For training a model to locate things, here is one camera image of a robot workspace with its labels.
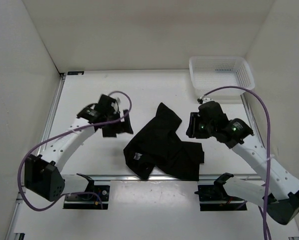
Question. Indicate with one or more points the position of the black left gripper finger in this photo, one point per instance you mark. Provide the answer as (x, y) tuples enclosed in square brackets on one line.
[(109, 131), (125, 125)]

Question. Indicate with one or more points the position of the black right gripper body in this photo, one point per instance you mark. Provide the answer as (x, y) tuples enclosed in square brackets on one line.
[(204, 130)]

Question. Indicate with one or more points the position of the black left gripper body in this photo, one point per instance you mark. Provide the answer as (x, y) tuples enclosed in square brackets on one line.
[(113, 116)]

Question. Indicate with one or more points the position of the black shorts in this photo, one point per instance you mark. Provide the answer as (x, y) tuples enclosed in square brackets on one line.
[(158, 145)]

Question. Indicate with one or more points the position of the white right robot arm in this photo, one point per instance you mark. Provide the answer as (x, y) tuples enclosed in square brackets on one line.
[(281, 198)]

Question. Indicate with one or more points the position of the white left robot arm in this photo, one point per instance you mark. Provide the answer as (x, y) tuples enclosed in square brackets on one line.
[(43, 172)]

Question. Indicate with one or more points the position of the white plastic mesh basket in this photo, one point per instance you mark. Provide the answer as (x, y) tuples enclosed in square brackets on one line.
[(210, 72)]

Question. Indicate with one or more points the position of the small blue label sticker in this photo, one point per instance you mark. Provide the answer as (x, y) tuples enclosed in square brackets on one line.
[(75, 73)]

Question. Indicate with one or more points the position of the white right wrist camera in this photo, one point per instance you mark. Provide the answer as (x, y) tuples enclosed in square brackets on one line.
[(204, 99)]

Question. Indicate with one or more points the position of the aluminium front frame rail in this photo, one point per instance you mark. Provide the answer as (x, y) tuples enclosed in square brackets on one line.
[(202, 177)]

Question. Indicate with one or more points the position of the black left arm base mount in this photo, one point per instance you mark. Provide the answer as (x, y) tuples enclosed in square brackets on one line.
[(89, 195)]

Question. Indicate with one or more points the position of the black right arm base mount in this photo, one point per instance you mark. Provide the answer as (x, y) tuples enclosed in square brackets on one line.
[(213, 198)]

